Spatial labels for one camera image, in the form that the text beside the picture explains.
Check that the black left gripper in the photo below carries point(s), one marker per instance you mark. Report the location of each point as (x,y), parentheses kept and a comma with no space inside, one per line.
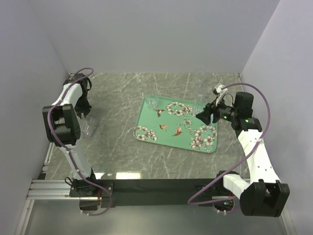
(85,110)

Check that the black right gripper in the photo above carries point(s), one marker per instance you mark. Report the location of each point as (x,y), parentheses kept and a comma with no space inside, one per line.
(205,116)

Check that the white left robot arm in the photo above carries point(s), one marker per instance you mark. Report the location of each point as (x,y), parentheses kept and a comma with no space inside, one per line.
(62,128)

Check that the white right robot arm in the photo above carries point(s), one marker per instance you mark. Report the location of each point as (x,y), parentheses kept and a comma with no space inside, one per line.
(265,194)

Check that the green floral hummingbird tray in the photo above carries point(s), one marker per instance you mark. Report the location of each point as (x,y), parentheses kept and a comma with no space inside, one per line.
(173,124)

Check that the black base crossbar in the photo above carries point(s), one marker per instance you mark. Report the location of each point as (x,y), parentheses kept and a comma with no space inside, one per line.
(139,192)

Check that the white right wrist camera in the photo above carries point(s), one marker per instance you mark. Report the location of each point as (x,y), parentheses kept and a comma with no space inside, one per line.
(219,91)

